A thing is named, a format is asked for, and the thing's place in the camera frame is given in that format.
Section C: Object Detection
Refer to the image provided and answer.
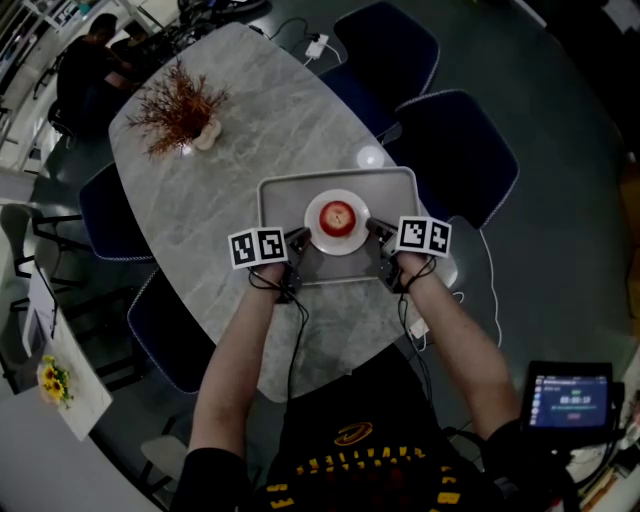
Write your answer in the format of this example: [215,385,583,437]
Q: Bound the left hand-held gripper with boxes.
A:
[228,227,314,305]

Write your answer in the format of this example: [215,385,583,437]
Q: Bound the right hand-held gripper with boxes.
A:
[365,214,453,295]

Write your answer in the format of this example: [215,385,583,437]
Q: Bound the white round saucer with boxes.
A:
[303,188,372,257]

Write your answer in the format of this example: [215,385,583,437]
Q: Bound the red apple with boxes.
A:
[318,200,358,238]

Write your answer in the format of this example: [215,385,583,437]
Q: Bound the grey rectangular tray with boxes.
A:
[257,167,421,286]

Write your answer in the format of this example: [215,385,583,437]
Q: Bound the person's right forearm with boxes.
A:
[399,252,521,441]

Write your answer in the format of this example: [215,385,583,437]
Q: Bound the person's left forearm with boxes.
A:
[187,262,289,459]

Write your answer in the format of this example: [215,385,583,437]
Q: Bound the dark blue dining chair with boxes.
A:
[394,89,521,231]
[127,267,216,396]
[78,162,154,262]
[319,2,441,139]

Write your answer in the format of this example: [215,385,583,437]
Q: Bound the dried plant in white vase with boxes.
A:
[125,57,232,159]

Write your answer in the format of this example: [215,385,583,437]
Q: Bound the person's black printed jersey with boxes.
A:
[169,344,576,512]

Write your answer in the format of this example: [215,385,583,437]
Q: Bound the black tablet screen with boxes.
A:
[519,360,626,444]

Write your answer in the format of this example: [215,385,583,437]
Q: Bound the open laptop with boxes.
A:
[22,267,60,359]

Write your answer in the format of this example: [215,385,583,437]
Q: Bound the grey chair black legs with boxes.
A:
[0,203,96,296]

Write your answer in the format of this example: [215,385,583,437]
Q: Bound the sunflower bouquet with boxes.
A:
[37,354,75,410]

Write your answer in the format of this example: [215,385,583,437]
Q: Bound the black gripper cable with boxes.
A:
[247,267,311,401]
[397,257,437,401]

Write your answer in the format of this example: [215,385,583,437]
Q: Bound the long white cable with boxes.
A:
[478,228,504,347]

